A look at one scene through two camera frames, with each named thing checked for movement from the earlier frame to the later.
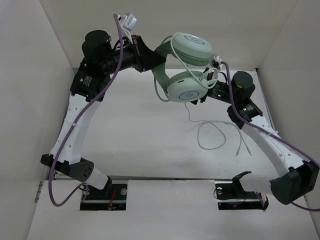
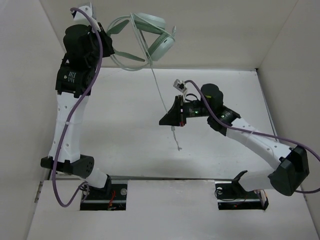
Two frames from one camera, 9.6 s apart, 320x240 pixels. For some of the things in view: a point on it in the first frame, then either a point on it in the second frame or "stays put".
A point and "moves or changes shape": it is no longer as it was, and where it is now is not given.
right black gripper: x=203 y=98 to x=175 y=116
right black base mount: x=231 y=195 stays put
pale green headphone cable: x=230 y=123 moves or changes shape
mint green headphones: x=192 y=49 to x=157 y=40
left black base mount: x=113 y=197 stays put
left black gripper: x=145 y=58 to x=107 y=40
